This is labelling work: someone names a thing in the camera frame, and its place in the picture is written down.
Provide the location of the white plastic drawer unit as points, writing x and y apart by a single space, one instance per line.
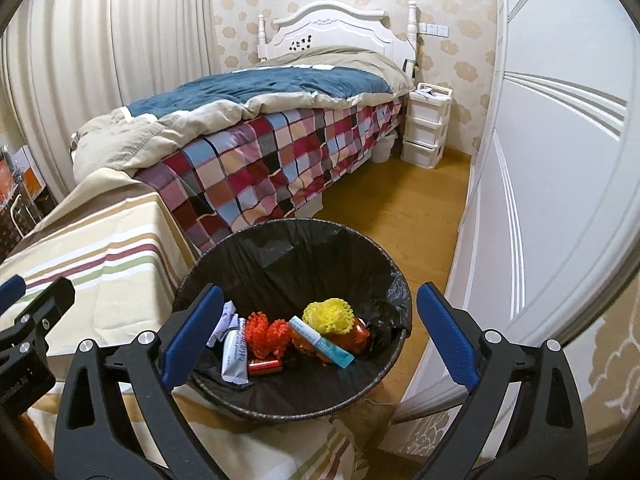
426 130

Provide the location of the beige and teal duvet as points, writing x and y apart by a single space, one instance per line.
280 85

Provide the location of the yellow foam fruit net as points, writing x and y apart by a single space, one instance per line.
327 316

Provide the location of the small white bin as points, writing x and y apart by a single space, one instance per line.
384 149

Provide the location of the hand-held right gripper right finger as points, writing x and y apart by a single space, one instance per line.
445 325

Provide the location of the white tissue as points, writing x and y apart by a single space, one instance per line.
222 322

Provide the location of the small red cylinder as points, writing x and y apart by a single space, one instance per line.
265 366

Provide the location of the cream pleated curtain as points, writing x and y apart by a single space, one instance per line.
110 35

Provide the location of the white packet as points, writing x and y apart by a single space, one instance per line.
235 355

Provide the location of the light blue tube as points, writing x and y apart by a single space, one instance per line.
320 342

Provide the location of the orange foam fruit net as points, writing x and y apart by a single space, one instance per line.
265 335

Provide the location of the white wall socket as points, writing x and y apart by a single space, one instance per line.
433 29

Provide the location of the white bed headboard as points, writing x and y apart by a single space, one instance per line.
345 30

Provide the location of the striped tablecloth table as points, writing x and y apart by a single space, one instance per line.
100 260

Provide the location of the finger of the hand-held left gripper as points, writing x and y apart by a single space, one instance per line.
50 302
11 291

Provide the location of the dark woven trash bin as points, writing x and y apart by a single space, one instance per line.
300 410

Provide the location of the plaid bed sheet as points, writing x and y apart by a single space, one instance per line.
260 160

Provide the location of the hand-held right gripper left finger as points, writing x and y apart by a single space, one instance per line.
192 320

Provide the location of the dark patterned storage crate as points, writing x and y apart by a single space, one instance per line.
12 230

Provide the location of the orange and white box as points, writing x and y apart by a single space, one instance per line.
30 172

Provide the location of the red plastic bag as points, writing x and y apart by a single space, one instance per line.
359 334

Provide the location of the white wardrobe door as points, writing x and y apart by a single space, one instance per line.
550 160

